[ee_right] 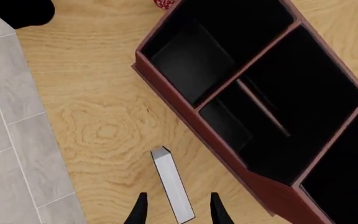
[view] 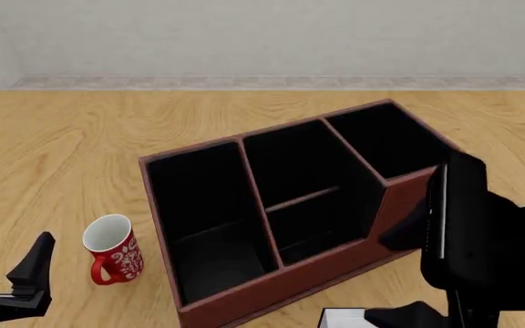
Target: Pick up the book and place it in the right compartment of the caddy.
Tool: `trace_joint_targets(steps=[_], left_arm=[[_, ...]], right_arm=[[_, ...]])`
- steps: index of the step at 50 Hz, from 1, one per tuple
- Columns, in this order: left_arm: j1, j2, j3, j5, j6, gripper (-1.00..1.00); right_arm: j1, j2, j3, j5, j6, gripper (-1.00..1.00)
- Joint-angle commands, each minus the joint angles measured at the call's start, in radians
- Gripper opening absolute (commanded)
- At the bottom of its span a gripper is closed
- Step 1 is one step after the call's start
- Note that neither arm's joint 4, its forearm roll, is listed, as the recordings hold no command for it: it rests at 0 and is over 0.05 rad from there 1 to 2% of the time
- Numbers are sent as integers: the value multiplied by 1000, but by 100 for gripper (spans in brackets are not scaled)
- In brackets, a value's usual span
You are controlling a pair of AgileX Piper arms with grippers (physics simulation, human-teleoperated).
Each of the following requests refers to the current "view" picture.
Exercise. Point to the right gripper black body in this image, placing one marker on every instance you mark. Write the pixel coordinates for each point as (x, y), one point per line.
(508, 253)

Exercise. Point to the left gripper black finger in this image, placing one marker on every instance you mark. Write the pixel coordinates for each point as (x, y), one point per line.
(34, 270)

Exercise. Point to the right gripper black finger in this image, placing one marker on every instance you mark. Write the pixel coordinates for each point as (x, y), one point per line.
(410, 230)
(415, 316)

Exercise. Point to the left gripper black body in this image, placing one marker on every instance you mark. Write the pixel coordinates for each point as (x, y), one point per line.
(12, 305)

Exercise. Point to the book with white pages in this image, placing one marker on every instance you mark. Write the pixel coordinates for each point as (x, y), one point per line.
(342, 317)

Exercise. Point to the red-brown desk caddy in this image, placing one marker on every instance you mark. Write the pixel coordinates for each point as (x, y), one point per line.
(244, 297)

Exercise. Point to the flat rounded plate on stalk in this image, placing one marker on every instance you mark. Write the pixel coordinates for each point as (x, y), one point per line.
(460, 218)

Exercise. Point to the red mug with white pattern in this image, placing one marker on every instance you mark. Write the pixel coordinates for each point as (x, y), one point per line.
(123, 258)

